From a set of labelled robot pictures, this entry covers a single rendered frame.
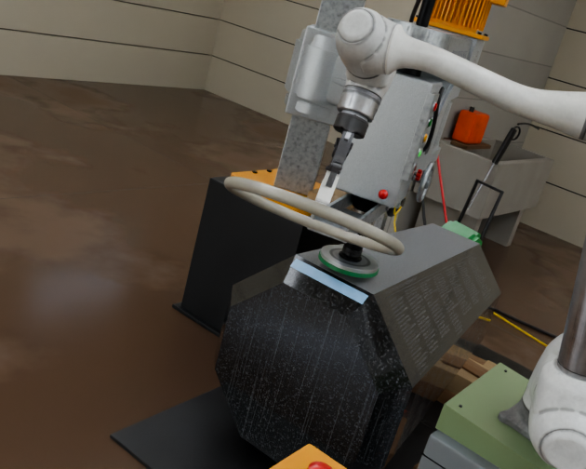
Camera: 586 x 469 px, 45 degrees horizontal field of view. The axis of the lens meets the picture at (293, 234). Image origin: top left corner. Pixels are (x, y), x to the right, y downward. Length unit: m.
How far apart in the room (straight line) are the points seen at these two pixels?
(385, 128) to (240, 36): 7.86
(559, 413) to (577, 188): 6.29
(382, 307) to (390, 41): 1.20
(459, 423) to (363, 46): 0.93
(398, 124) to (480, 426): 0.99
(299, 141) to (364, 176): 1.14
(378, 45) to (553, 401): 0.80
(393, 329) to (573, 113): 1.15
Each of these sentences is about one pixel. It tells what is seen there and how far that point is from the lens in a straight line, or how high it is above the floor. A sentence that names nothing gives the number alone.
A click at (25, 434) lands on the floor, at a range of 2.83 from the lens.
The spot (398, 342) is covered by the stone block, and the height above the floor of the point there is 0.70.
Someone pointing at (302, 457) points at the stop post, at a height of 1.08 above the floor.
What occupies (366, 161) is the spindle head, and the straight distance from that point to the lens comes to 2.35.
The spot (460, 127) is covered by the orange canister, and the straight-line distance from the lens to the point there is 6.12.
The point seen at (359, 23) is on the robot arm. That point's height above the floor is 1.68.
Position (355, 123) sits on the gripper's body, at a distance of 1.60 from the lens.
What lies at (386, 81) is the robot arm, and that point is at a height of 1.57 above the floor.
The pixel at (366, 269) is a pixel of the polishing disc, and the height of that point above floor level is 0.88.
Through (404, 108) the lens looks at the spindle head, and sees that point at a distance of 2.30.
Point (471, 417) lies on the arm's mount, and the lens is 1.83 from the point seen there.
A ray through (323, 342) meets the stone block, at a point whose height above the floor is 0.61.
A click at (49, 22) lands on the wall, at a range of 8.73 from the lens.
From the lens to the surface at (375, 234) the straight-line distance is 1.64.
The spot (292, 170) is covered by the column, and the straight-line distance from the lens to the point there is 3.49.
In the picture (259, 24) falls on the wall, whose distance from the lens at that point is 9.88.
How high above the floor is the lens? 1.72
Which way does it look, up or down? 19 degrees down
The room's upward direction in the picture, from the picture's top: 15 degrees clockwise
